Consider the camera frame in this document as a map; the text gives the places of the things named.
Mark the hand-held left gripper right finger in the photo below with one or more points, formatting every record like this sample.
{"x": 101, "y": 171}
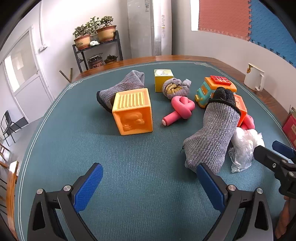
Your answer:
{"x": 209, "y": 185}

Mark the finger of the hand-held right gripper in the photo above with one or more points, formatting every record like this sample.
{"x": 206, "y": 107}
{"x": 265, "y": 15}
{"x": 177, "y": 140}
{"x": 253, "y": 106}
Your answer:
{"x": 283, "y": 148}
{"x": 266, "y": 156}

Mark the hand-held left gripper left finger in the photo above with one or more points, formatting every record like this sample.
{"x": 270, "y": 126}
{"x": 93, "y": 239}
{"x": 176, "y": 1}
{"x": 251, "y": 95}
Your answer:
{"x": 89, "y": 187}

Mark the clear plastic bag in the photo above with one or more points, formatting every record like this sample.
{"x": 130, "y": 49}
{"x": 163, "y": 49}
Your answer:
{"x": 242, "y": 148}

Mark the teal and orange toy bus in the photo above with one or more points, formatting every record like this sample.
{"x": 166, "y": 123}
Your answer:
{"x": 204, "y": 91}

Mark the grey sock with black cuff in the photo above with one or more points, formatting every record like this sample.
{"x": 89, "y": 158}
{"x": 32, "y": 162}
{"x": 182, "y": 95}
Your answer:
{"x": 215, "y": 129}
{"x": 124, "y": 85}

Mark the person's right hand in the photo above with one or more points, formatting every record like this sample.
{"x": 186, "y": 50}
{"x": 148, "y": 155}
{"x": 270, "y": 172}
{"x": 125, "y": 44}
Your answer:
{"x": 286, "y": 220}

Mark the red box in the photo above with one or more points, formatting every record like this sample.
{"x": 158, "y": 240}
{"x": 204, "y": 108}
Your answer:
{"x": 290, "y": 128}

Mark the pink knotted foam toy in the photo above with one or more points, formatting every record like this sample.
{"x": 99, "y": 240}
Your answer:
{"x": 182, "y": 109}
{"x": 248, "y": 122}

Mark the small orange toy block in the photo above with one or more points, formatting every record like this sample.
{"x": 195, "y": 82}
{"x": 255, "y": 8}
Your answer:
{"x": 241, "y": 106}

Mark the green table mat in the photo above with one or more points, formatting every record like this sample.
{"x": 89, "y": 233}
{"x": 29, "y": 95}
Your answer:
{"x": 138, "y": 157}

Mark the white mug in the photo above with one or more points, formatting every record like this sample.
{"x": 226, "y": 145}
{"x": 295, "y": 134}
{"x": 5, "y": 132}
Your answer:
{"x": 252, "y": 77}

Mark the wooden chair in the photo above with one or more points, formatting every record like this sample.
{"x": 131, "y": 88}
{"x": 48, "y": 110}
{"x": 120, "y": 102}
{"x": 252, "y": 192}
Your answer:
{"x": 11, "y": 171}

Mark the orange soft cube toy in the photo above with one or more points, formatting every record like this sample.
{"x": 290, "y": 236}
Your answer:
{"x": 134, "y": 120}

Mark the black chair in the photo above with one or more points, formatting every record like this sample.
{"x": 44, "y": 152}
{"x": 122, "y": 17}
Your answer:
{"x": 10, "y": 125}

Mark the balled grey and yellow socks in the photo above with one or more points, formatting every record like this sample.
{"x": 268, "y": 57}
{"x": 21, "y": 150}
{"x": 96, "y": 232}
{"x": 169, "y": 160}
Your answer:
{"x": 175, "y": 89}

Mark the small yellow box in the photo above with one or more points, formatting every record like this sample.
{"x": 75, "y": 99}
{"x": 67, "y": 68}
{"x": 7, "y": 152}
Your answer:
{"x": 161, "y": 83}

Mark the wooden broom stick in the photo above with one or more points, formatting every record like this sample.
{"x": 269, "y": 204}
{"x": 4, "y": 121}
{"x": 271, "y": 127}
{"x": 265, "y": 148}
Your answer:
{"x": 64, "y": 77}

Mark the wooden ruler stick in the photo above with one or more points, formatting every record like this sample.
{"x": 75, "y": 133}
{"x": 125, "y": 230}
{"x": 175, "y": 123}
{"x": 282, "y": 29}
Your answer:
{"x": 71, "y": 73}

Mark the dark patterned pot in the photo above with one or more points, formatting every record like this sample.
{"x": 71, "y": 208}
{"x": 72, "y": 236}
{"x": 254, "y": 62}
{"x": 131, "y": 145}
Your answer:
{"x": 95, "y": 62}

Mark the white door with glass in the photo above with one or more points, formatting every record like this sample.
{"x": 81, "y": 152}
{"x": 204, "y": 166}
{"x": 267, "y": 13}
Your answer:
{"x": 27, "y": 76}

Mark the small brown potted plant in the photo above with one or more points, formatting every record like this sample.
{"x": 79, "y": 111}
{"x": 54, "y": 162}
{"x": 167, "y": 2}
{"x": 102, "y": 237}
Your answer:
{"x": 110, "y": 60}

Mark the white stone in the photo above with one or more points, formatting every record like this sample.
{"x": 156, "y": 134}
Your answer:
{"x": 94, "y": 43}

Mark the black metal plant rack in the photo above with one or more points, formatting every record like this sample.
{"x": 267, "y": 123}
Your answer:
{"x": 120, "y": 46}

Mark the potted plant in large tan pot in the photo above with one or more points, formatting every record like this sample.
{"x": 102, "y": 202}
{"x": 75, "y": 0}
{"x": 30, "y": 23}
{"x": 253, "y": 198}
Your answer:
{"x": 106, "y": 33}

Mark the tall leafy potted plant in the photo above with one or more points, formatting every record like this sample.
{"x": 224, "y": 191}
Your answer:
{"x": 92, "y": 25}

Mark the white floor-standing air conditioner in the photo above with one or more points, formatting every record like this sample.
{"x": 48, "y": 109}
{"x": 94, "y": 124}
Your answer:
{"x": 150, "y": 27}

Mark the blue foam wall mat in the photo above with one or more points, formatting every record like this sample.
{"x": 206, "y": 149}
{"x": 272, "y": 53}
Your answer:
{"x": 275, "y": 27}

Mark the red foam wall mat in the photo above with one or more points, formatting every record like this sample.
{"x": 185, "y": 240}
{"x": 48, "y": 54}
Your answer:
{"x": 222, "y": 16}

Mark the white wall outlet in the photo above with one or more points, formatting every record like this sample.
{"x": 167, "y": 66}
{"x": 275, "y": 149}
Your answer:
{"x": 42, "y": 49}

